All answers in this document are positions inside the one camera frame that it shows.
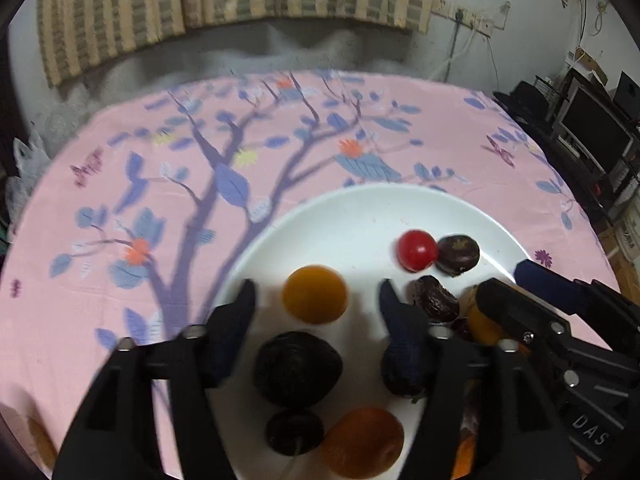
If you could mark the small orange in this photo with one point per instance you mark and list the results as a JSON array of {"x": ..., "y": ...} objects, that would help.
[
  {"x": 465, "y": 457},
  {"x": 482, "y": 332}
]

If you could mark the black speaker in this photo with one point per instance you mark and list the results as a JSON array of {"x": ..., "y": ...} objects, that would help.
[{"x": 629, "y": 95}]

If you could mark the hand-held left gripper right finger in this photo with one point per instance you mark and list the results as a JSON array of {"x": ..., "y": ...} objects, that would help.
[{"x": 400, "y": 332}]

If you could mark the white oval plate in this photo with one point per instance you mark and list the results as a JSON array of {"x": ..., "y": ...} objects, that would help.
[{"x": 350, "y": 230}]

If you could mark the large orange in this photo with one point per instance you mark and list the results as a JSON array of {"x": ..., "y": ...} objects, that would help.
[
  {"x": 314, "y": 294},
  {"x": 362, "y": 442}
]

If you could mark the dark brown date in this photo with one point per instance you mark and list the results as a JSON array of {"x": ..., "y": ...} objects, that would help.
[{"x": 435, "y": 300}]

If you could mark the dark cherry with stem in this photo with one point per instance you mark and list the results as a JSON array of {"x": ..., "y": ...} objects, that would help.
[{"x": 294, "y": 431}]

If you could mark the striped beige curtain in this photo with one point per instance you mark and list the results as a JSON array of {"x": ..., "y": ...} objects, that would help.
[{"x": 200, "y": 0}]

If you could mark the black bag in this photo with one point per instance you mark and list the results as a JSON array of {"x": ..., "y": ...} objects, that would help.
[{"x": 525, "y": 105}]

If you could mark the red cherry tomato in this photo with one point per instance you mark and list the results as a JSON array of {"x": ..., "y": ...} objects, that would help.
[{"x": 416, "y": 250}]

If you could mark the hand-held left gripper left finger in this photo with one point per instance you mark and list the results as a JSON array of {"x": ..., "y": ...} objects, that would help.
[{"x": 234, "y": 332}]

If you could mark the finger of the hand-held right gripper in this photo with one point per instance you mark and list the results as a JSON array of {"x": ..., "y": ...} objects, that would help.
[
  {"x": 545, "y": 280},
  {"x": 515, "y": 310}
]

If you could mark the cardboard box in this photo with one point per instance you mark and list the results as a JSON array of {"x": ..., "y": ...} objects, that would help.
[{"x": 587, "y": 65}]

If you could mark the black monitor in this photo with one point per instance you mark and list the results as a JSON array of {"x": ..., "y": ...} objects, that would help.
[{"x": 595, "y": 127}]

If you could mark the white wall power outlet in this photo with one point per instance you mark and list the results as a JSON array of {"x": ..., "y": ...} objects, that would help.
[{"x": 462, "y": 15}]

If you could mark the large dark water chestnut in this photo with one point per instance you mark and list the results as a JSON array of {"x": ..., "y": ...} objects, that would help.
[{"x": 297, "y": 369}]

